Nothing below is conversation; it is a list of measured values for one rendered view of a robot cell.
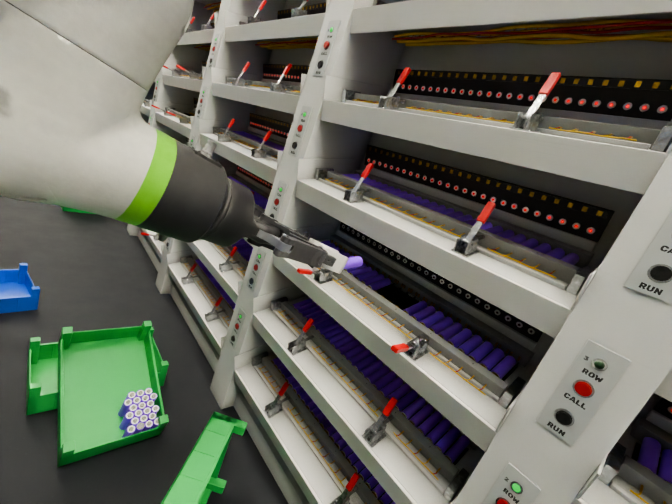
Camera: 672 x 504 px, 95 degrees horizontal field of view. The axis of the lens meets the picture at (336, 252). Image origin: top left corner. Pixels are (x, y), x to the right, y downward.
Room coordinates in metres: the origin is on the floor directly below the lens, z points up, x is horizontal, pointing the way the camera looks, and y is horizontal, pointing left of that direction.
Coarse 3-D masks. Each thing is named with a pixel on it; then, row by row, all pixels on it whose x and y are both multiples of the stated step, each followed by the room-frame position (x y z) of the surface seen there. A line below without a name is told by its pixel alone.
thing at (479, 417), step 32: (384, 256) 0.76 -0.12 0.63; (320, 288) 0.64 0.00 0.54; (352, 320) 0.57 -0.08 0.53; (384, 320) 0.57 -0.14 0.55; (384, 352) 0.51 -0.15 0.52; (416, 384) 0.46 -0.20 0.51; (448, 384) 0.44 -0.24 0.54; (512, 384) 0.43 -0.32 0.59; (448, 416) 0.42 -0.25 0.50; (480, 416) 0.39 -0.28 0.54
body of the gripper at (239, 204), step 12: (228, 180) 0.34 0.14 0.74; (228, 192) 0.32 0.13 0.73; (240, 192) 0.33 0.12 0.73; (228, 204) 0.31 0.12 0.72; (240, 204) 0.32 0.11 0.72; (252, 204) 0.34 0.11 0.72; (228, 216) 0.31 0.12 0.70; (240, 216) 0.32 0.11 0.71; (252, 216) 0.33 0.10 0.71; (216, 228) 0.31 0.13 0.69; (228, 228) 0.32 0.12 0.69; (240, 228) 0.32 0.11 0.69; (252, 228) 0.33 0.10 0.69; (264, 228) 0.34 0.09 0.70; (276, 228) 0.37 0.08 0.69; (216, 240) 0.32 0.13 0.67; (228, 240) 0.32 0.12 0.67; (264, 240) 0.34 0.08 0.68
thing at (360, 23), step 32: (384, 0) 0.83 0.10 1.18; (416, 0) 0.66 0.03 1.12; (448, 0) 0.62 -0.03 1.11; (480, 0) 0.58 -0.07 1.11; (512, 0) 0.55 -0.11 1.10; (544, 0) 0.52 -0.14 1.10; (576, 0) 0.49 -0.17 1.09; (608, 0) 0.47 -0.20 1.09; (640, 0) 0.45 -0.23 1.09; (352, 32) 0.78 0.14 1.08; (416, 32) 0.80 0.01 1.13; (448, 32) 0.73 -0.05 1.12; (480, 32) 0.69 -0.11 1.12; (512, 32) 0.65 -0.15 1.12; (544, 32) 0.62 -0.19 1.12; (576, 32) 0.61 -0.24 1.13; (608, 32) 0.58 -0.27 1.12
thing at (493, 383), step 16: (352, 288) 0.64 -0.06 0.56; (368, 288) 0.63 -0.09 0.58; (368, 304) 0.60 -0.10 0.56; (384, 304) 0.58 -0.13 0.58; (400, 320) 0.56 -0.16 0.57; (416, 320) 0.55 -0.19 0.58; (416, 336) 0.53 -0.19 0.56; (432, 336) 0.51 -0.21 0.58; (448, 352) 0.49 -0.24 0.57; (464, 368) 0.47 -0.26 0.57; (480, 368) 0.46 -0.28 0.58; (496, 384) 0.43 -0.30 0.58
